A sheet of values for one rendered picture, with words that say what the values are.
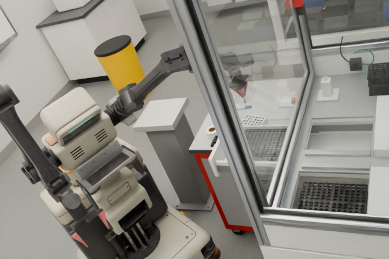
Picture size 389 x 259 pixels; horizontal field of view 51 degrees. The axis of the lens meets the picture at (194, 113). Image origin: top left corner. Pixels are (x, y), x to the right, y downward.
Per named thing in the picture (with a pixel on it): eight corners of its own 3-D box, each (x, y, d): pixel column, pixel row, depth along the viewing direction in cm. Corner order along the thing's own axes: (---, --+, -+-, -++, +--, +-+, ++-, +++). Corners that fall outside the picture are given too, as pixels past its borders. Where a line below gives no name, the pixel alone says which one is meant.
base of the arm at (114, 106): (125, 94, 188) (105, 109, 183) (128, 88, 180) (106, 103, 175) (138, 109, 188) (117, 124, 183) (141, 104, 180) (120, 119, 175)
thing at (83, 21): (71, 88, 532) (20, 1, 467) (111, 45, 616) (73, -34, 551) (116, 82, 500) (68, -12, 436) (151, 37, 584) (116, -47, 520)
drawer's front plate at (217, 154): (215, 177, 182) (208, 159, 176) (234, 134, 202) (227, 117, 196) (219, 177, 181) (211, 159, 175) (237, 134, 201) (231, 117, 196)
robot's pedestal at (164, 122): (173, 210, 291) (130, 128, 251) (186, 179, 313) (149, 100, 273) (211, 211, 278) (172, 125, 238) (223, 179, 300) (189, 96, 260)
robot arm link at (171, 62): (164, 44, 141) (174, 70, 139) (193, 40, 149) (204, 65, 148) (114, 93, 176) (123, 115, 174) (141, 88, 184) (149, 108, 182)
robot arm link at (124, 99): (116, 100, 179) (120, 111, 178) (118, 92, 169) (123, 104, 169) (135, 94, 182) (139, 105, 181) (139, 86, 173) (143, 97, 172)
